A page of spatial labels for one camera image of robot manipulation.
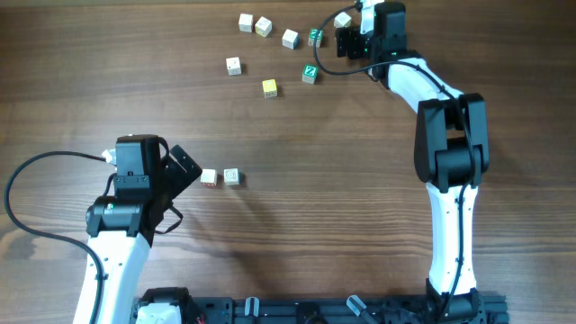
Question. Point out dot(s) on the white block dotted left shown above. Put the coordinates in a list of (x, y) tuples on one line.
[(233, 66)]

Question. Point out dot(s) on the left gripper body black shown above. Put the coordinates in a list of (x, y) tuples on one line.
[(157, 184)]

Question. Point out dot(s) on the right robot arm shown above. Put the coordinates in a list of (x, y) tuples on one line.
[(451, 153)]

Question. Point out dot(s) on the plain white block top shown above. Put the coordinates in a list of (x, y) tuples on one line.
[(342, 20)]

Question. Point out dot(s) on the white block yellow side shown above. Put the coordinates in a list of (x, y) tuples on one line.
[(263, 26)]

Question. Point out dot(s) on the plain white block top-left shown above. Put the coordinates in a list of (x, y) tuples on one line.
[(245, 22)]

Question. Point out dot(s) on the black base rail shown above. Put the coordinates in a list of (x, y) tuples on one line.
[(177, 305)]

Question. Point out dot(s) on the yellow top block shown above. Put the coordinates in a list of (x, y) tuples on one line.
[(270, 88)]

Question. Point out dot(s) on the green z block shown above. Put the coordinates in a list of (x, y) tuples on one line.
[(315, 38), (309, 74)]

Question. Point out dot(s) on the green Z block lower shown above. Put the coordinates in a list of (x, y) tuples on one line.
[(309, 74)]

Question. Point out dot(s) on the white block faint drawing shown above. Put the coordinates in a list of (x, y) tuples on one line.
[(231, 176)]

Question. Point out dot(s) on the white block red letter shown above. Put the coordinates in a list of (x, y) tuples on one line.
[(209, 177)]

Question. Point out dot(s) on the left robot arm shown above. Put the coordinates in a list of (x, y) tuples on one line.
[(121, 224)]

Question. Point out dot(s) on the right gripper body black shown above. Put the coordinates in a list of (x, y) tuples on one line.
[(372, 49)]

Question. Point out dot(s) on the green Z block upper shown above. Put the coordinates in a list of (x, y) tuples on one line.
[(315, 38)]

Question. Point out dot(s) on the white block blue side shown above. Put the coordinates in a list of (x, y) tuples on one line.
[(290, 39)]

